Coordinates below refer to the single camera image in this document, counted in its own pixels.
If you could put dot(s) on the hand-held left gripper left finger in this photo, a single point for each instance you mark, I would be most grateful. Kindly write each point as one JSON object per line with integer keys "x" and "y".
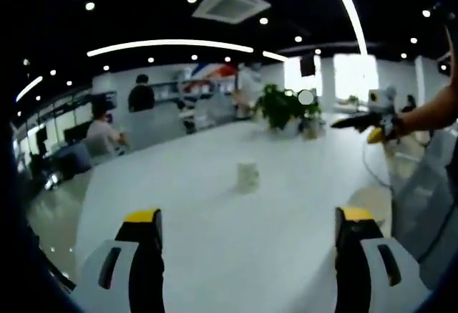
{"x": 118, "y": 277}

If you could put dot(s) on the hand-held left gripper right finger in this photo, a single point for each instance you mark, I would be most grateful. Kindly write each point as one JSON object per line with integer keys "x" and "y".
{"x": 372, "y": 277}

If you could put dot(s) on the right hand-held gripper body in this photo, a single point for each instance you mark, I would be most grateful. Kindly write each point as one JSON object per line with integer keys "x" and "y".
{"x": 384, "y": 101}

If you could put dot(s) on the white paper cup green print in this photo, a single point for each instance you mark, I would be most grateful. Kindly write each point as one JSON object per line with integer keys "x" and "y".
{"x": 248, "y": 177}

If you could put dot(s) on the small pale container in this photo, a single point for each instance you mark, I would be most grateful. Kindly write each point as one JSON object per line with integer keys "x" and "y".
{"x": 313, "y": 133}

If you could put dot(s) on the black tripod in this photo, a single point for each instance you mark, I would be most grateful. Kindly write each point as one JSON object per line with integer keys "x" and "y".
{"x": 62, "y": 277}

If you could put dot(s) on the grey mesh office chair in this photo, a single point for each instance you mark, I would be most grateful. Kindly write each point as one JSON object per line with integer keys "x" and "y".
{"x": 422, "y": 191}

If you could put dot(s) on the black hanging screen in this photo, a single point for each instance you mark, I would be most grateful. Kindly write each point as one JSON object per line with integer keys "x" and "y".
{"x": 307, "y": 65}

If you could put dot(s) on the potted green plant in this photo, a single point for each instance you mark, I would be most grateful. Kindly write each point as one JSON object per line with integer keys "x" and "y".
{"x": 279, "y": 109}

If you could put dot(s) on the straight ceiling light strip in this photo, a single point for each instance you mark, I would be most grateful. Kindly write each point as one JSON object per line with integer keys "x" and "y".
{"x": 352, "y": 15}

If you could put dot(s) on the white table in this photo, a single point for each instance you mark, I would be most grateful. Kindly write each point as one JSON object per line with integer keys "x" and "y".
{"x": 214, "y": 248}

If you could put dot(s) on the ceiling air conditioner vent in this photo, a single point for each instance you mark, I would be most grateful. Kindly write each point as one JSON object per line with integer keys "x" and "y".
{"x": 230, "y": 5}

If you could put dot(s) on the long curved ceiling light strip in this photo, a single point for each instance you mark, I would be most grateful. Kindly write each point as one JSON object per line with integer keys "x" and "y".
{"x": 168, "y": 42}

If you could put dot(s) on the short ceiling light strip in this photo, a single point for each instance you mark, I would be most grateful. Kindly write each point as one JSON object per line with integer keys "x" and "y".
{"x": 29, "y": 88}

